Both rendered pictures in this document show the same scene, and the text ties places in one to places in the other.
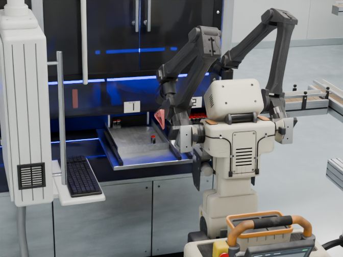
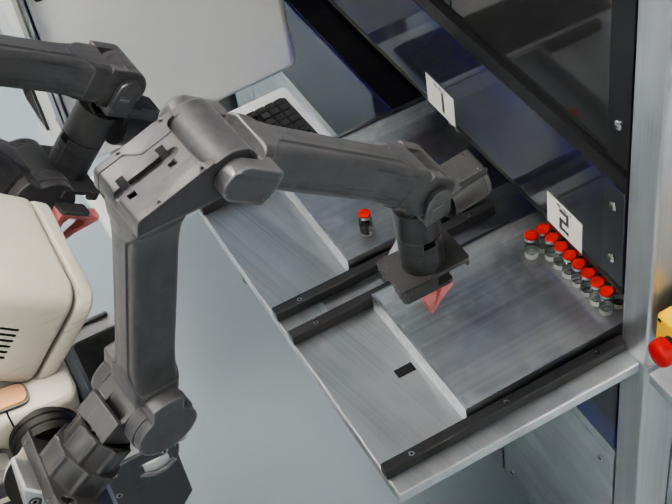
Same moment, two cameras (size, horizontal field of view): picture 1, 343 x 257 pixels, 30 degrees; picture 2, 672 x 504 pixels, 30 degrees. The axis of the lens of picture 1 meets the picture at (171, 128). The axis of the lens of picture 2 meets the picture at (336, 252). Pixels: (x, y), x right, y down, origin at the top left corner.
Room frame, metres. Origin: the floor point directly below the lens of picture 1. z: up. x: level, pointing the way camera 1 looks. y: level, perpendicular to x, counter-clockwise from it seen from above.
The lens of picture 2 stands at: (2.82, -1.33, 2.34)
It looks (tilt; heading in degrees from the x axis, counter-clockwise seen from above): 46 degrees down; 87
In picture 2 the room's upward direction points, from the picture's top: 11 degrees counter-clockwise
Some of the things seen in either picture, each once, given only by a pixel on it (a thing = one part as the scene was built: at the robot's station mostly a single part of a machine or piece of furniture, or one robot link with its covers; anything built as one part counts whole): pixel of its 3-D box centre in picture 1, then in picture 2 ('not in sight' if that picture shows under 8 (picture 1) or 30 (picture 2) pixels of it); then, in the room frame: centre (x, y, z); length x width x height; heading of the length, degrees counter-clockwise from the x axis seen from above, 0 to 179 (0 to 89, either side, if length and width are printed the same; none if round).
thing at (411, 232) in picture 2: (226, 74); (419, 213); (2.99, -0.26, 1.25); 0.07 x 0.06 x 0.07; 25
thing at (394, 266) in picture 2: not in sight; (421, 249); (2.99, -0.26, 1.19); 0.10 x 0.07 x 0.07; 17
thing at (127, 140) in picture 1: (136, 135); (400, 177); (3.04, 0.18, 0.90); 0.34 x 0.26 x 0.04; 17
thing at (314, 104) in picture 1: (271, 102); not in sight; (3.54, -0.58, 0.92); 0.69 x 0.16 x 0.16; 107
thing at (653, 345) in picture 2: not in sight; (665, 350); (3.28, -0.36, 1.00); 0.04 x 0.04 x 0.04; 17
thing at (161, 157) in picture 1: (171, 142); (418, 268); (3.02, 0.00, 0.87); 0.70 x 0.48 x 0.02; 107
